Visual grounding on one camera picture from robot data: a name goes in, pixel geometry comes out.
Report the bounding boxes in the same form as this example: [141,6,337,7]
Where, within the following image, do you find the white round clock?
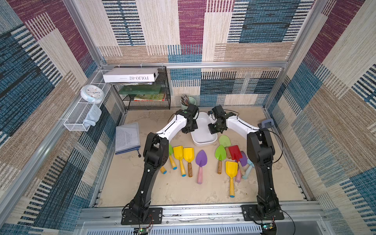
[80,84,105,104]

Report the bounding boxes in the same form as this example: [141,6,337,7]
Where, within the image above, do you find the red shovel wooden handle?
[229,145,245,176]

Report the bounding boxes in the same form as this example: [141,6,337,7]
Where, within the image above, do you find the purple shovel pink handle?
[235,151,248,183]
[195,150,208,184]

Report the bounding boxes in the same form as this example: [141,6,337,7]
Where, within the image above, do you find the pens in cup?
[181,94,190,106]

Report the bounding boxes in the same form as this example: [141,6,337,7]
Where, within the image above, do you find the light blue shovel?
[242,159,254,180]

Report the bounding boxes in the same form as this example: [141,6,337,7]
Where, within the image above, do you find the yellow shovel far left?
[160,166,167,174]

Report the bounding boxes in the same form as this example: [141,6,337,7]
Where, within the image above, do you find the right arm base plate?
[240,204,285,221]

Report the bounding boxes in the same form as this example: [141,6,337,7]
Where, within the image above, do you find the purple shovel pink handle right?
[235,151,248,183]

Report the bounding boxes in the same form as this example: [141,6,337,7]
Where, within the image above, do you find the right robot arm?
[208,105,285,221]

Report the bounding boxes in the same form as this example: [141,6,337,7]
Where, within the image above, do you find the white wire wall basket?
[64,83,111,132]

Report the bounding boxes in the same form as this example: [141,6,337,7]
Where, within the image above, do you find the white FOLIO-02 box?
[103,68,159,83]

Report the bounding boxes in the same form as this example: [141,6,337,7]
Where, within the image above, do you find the grey hole punch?
[258,118,275,129]

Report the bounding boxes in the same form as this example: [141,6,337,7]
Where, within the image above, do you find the colourful book on shelf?
[133,94,166,101]

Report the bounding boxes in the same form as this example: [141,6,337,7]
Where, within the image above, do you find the white plastic storage box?
[191,112,218,147]

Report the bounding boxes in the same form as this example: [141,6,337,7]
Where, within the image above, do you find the green pen holder cup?
[181,96,196,110]

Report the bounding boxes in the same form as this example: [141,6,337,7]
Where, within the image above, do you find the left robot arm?
[121,104,199,223]

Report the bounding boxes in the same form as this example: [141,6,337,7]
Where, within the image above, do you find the light green shovel wooden handle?
[219,135,232,159]

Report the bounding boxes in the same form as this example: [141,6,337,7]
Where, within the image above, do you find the yellow shovel blue tip right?
[226,161,238,198]

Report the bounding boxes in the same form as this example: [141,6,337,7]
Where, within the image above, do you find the black wire shelf rack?
[112,66,171,111]

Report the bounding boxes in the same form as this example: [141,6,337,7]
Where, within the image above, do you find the yellow shovel wooden handle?
[183,147,195,177]

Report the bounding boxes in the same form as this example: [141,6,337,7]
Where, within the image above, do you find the light blue cloth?
[83,104,102,128]

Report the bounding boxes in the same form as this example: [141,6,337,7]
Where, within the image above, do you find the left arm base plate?
[120,207,163,225]

